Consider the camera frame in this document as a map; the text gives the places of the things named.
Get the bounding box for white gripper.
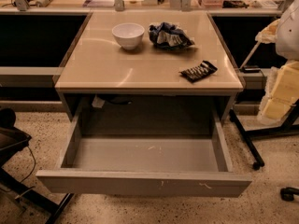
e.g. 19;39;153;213
255;0;299;125

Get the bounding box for beige top drawer cabinet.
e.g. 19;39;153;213
51;10;247;123

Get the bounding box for open grey top drawer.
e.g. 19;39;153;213
37;106;251;197

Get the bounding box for black wheeled stand base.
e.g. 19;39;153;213
229;100;299;170

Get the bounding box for black snack bar wrapper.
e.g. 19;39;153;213
180;61;218;83

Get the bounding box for black caster right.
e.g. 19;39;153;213
280;187;299;202

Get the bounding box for white ceramic bowl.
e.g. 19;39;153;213
112;23;145;50

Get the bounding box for black chair left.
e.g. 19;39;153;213
0;108;73;224

